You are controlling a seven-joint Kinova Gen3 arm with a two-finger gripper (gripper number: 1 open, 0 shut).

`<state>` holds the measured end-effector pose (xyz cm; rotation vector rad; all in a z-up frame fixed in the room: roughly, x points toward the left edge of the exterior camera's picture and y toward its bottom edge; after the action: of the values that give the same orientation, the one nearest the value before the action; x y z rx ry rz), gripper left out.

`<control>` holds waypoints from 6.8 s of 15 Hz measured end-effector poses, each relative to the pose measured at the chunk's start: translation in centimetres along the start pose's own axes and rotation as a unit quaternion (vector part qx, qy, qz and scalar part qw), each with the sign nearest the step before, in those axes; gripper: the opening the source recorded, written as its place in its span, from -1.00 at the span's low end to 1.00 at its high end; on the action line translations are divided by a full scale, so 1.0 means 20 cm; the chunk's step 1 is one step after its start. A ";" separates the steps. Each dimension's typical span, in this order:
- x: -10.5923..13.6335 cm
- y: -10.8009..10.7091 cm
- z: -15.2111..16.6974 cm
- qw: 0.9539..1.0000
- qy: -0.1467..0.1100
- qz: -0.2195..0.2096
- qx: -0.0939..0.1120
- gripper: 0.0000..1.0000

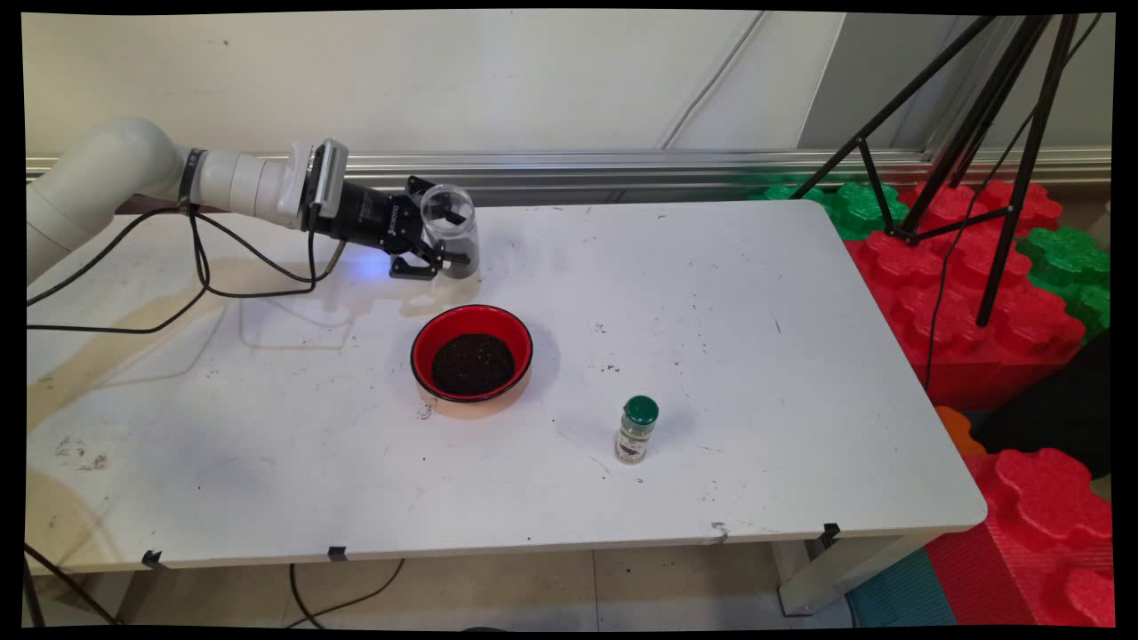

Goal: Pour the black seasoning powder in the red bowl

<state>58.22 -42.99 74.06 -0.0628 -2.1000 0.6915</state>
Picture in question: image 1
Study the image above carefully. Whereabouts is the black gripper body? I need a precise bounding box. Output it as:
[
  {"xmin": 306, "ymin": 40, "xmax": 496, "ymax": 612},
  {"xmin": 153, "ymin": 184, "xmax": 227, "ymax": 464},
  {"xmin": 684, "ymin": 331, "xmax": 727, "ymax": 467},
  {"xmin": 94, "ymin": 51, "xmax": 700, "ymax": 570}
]
[{"xmin": 316, "ymin": 182, "xmax": 429, "ymax": 259}]

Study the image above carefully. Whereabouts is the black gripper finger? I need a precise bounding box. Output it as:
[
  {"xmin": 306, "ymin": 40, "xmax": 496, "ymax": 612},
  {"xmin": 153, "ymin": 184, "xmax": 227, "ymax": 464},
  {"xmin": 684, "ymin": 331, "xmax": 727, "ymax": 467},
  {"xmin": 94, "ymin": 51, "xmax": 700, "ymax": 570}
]
[
  {"xmin": 405, "ymin": 176, "xmax": 474, "ymax": 225},
  {"xmin": 389, "ymin": 238, "xmax": 470, "ymax": 282}
]

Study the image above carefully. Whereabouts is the clear plastic jar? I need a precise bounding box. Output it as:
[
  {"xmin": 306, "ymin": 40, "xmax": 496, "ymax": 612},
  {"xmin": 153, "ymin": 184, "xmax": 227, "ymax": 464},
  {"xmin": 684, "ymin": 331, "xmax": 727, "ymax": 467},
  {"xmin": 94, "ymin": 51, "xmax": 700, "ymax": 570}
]
[{"xmin": 420, "ymin": 183, "xmax": 481, "ymax": 280}]

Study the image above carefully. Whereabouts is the red bowl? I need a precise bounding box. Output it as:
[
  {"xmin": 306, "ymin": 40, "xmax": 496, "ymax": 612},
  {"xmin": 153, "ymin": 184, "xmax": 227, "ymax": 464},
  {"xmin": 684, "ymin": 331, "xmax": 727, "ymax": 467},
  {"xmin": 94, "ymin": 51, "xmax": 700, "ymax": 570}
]
[{"xmin": 411, "ymin": 304, "xmax": 535, "ymax": 420}]

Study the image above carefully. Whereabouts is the dark seeds heap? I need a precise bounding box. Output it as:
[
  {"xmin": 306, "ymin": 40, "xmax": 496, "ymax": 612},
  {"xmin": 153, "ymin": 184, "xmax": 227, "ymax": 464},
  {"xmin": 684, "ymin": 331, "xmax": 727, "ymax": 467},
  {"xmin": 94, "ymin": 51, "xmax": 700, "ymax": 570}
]
[{"xmin": 431, "ymin": 333, "xmax": 517, "ymax": 397}]

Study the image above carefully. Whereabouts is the spice bottle green cap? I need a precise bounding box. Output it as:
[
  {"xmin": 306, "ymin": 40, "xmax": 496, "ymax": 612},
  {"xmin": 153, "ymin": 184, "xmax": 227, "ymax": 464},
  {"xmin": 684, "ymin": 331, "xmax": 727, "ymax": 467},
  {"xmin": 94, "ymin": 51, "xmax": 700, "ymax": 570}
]
[{"xmin": 614, "ymin": 396, "xmax": 661, "ymax": 465}]

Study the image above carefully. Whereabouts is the green foam block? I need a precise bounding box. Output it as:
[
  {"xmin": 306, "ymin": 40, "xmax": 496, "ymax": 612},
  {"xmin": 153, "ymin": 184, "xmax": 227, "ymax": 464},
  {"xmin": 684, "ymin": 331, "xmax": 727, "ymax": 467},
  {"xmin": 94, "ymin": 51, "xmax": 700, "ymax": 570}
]
[
  {"xmin": 751, "ymin": 182, "xmax": 910, "ymax": 241},
  {"xmin": 1016, "ymin": 228, "xmax": 1112, "ymax": 349}
]

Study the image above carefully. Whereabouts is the grey table leg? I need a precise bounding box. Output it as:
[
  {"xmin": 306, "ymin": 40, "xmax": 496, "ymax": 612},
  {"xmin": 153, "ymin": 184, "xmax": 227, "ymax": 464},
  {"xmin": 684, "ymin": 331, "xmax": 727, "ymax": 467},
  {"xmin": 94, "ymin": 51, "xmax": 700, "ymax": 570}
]
[{"xmin": 778, "ymin": 533, "xmax": 926, "ymax": 617}]

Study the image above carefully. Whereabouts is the orange foam block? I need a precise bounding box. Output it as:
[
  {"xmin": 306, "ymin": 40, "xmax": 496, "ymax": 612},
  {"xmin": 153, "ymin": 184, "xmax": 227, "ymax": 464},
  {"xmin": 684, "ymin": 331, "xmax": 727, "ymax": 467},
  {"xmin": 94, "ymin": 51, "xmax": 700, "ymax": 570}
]
[{"xmin": 935, "ymin": 406, "xmax": 988, "ymax": 459}]

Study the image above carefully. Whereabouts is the teal floor mat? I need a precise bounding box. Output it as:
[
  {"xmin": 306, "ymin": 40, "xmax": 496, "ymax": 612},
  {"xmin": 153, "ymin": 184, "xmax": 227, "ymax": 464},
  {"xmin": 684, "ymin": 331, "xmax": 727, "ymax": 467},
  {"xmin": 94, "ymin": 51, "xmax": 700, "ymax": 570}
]
[{"xmin": 845, "ymin": 547, "xmax": 957, "ymax": 628}]

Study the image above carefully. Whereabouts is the large red foam block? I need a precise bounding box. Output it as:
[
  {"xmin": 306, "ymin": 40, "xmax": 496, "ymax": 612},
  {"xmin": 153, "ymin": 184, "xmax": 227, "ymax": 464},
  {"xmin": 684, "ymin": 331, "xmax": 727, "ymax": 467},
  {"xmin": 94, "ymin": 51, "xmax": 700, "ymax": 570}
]
[{"xmin": 845, "ymin": 180, "xmax": 1087, "ymax": 412}]

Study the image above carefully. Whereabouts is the black tripod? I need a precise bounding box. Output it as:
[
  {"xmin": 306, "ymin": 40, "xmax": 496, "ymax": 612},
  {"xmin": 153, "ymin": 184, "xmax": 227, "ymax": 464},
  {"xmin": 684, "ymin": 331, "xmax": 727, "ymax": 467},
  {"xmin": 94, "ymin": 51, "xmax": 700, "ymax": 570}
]
[{"xmin": 789, "ymin": 13, "xmax": 1081, "ymax": 328}]

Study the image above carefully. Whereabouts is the black foam mat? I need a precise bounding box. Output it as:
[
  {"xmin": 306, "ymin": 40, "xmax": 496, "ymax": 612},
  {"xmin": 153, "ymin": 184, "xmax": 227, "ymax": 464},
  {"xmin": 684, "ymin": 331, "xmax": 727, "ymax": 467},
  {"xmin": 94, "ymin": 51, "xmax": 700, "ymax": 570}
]
[{"xmin": 974, "ymin": 338, "xmax": 1112, "ymax": 481}]

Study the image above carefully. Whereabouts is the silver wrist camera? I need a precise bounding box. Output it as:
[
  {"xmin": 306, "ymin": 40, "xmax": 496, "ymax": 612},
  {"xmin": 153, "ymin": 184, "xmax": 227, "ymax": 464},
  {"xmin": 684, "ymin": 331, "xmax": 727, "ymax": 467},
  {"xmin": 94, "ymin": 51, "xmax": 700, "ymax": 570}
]
[{"xmin": 302, "ymin": 140, "xmax": 349, "ymax": 220}]

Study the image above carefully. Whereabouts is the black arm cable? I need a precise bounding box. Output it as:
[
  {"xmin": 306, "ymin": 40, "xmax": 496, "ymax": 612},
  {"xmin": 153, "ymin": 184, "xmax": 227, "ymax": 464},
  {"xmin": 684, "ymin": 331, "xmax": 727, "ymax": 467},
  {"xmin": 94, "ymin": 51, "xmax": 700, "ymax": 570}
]
[
  {"xmin": 27, "ymin": 206, "xmax": 348, "ymax": 308},
  {"xmin": 27, "ymin": 209, "xmax": 332, "ymax": 334}
]

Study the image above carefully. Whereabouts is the aluminium wall rail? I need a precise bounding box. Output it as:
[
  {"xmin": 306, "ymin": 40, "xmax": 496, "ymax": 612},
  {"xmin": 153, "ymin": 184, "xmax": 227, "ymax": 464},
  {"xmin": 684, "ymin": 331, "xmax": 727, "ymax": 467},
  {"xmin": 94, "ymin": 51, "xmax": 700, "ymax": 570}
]
[{"xmin": 27, "ymin": 149, "xmax": 1112, "ymax": 214}]

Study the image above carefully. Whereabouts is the black power cable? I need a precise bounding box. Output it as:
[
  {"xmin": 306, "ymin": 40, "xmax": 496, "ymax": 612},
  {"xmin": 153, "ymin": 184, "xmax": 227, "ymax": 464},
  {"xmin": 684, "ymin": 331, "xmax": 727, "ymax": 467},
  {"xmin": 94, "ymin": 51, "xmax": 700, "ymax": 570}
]
[{"xmin": 289, "ymin": 558, "xmax": 405, "ymax": 628}]

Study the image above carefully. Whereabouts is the thin black tripod cable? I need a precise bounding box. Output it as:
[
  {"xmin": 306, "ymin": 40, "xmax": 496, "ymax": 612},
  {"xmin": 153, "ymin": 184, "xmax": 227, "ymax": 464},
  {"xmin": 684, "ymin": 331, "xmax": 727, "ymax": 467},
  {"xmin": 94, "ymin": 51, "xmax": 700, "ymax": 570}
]
[{"xmin": 923, "ymin": 13, "xmax": 1105, "ymax": 392}]

